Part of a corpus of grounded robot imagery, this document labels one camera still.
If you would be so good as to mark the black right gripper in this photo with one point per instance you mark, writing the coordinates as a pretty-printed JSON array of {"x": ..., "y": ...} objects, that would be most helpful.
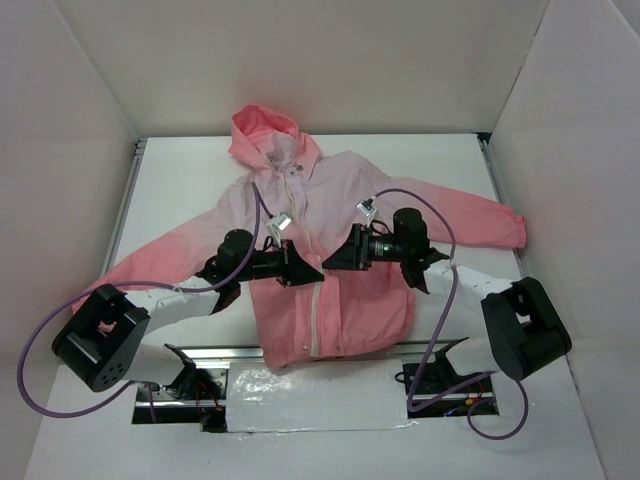
[{"x": 358, "y": 247}]

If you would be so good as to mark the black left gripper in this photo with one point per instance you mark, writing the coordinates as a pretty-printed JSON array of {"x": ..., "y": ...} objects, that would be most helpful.
[{"x": 288, "y": 263}]

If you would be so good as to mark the pink hooded zip jacket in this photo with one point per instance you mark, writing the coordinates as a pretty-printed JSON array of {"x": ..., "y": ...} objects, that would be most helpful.
[{"x": 350, "y": 312}]

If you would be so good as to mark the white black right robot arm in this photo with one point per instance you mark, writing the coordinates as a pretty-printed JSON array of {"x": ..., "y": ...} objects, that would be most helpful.
[{"x": 524, "y": 332}]

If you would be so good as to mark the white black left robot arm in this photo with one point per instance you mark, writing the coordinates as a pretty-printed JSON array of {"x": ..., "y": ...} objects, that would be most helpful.
[{"x": 101, "y": 341}]

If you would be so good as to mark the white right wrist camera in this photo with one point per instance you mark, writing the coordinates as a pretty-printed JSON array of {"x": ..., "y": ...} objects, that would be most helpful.
[{"x": 367, "y": 208}]

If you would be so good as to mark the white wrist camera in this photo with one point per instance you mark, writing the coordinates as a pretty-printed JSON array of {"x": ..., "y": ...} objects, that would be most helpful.
[
  {"x": 367, "y": 208},
  {"x": 277, "y": 225}
]

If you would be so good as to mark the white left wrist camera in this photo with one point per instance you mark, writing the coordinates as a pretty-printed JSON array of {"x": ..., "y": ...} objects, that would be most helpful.
[{"x": 277, "y": 225}]

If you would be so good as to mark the aluminium left side rail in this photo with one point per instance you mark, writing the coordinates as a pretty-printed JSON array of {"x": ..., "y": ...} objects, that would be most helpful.
[{"x": 139, "y": 149}]

